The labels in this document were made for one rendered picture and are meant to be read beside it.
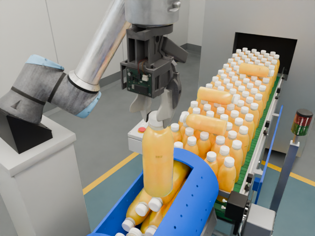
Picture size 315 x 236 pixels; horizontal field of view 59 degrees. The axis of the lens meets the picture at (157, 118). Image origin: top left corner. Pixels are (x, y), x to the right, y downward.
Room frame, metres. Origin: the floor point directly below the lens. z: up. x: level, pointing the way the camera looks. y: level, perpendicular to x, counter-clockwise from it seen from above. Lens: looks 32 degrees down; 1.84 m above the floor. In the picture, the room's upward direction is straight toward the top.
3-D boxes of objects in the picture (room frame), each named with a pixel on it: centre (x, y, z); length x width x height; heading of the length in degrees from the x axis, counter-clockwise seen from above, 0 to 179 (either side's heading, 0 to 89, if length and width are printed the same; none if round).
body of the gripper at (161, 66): (0.48, 0.01, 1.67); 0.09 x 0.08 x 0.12; 149
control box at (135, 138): (1.13, 0.05, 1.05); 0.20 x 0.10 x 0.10; 153
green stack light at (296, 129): (0.99, -0.61, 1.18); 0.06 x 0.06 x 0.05
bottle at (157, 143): (0.50, 0.00, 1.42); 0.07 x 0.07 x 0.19
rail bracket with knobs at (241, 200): (0.76, -0.31, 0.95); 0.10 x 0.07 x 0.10; 63
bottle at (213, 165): (0.89, -0.22, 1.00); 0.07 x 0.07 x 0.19
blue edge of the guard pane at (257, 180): (1.26, -0.63, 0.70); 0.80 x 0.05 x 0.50; 153
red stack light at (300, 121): (0.99, -0.61, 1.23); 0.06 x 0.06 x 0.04
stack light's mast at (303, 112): (0.99, -0.61, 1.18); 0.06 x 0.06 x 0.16
